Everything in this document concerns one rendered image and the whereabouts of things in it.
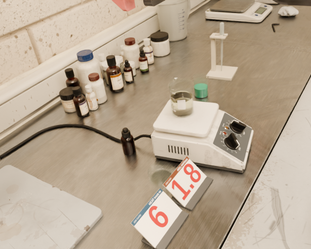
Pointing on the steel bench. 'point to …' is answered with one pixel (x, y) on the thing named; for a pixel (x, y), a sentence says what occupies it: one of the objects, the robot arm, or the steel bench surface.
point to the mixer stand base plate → (35, 213)
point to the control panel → (244, 137)
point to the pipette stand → (215, 72)
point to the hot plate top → (197, 126)
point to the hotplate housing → (197, 148)
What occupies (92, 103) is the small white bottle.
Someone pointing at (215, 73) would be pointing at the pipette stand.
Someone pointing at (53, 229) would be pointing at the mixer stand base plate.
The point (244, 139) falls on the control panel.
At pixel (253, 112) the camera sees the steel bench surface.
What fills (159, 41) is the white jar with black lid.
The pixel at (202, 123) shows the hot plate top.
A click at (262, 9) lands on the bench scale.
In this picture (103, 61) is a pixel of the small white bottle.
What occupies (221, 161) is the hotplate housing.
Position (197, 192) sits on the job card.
